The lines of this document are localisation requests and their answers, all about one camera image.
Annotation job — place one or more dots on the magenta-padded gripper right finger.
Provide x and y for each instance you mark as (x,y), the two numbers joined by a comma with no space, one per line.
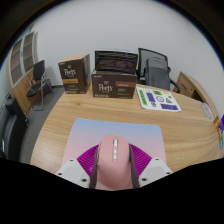
(156,169)

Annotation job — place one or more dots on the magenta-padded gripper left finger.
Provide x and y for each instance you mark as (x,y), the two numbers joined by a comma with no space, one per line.
(71,170)

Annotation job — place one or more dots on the pink computer mouse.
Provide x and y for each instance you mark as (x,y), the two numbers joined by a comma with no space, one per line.
(114,166)

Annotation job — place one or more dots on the pink blue gradient mouse pad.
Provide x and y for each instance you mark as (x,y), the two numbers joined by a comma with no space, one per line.
(113,128)

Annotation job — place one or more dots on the blue packet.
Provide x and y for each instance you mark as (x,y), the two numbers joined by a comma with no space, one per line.
(221,142)

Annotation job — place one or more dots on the black leather armchair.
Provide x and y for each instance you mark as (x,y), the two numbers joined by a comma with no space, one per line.
(11,133)

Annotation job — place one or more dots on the white green purple sticker sheet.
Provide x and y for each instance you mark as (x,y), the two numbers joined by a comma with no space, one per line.
(158,99)

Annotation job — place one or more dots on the wooden side desk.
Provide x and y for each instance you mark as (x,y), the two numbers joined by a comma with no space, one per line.
(193,86)

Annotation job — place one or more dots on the wide dark brown coffee box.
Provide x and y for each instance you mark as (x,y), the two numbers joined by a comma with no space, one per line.
(113,87)

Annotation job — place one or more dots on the tall dark brown coffee box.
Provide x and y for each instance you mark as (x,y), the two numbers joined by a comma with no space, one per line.
(71,76)

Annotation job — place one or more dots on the grey backpack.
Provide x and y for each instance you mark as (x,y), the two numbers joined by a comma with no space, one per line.
(157,73)

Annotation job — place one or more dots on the black visitor chair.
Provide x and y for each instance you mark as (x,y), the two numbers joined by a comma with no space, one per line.
(38,71)

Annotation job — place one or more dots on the wooden shelf cabinet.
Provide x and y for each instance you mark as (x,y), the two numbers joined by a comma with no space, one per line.
(20,76)

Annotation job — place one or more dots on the black printed box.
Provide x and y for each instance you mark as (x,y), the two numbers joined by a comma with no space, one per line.
(116,61)

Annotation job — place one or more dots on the black mesh office chair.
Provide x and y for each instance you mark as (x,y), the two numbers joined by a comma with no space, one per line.
(142,55)

